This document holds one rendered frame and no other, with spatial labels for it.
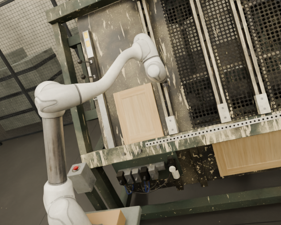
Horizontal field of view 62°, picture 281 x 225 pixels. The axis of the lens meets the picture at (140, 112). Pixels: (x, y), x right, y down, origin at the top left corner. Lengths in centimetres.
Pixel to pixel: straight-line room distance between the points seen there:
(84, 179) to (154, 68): 93
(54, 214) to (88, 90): 60
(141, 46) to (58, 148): 70
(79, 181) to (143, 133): 57
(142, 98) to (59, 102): 83
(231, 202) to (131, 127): 100
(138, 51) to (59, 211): 89
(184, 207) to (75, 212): 114
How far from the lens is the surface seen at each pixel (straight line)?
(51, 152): 131
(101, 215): 148
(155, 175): 170
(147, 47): 132
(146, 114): 174
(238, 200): 213
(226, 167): 215
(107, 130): 183
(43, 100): 107
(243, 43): 170
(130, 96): 178
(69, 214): 124
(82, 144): 193
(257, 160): 216
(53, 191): 138
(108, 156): 184
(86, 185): 177
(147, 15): 182
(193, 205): 215
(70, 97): 108
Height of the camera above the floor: 182
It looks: 25 degrees down
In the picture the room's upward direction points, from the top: 22 degrees counter-clockwise
